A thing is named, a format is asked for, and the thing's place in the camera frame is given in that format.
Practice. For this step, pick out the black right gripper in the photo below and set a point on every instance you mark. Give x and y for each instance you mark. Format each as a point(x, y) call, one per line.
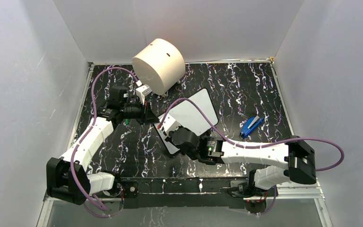
point(168, 138)

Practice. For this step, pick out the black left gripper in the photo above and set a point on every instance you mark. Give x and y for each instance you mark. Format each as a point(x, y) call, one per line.
point(147, 117)

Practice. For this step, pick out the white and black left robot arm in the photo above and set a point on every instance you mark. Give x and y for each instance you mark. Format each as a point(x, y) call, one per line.
point(66, 176)

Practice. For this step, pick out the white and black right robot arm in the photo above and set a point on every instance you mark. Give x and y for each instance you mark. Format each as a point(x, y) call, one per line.
point(291, 161)

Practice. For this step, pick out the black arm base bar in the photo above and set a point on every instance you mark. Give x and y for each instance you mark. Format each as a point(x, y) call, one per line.
point(231, 192)

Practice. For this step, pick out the cream cylindrical container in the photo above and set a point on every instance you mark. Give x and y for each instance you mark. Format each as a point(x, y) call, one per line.
point(160, 65)

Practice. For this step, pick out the blue stapler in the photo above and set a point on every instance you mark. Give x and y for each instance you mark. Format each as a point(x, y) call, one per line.
point(250, 125)

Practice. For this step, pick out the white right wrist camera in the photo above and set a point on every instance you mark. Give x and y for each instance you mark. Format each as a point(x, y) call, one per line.
point(169, 124)

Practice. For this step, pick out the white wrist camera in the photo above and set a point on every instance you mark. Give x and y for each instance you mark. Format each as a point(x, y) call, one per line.
point(169, 124)
point(142, 91)

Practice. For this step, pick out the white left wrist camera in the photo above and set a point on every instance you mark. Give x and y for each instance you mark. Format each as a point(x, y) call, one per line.
point(142, 91)

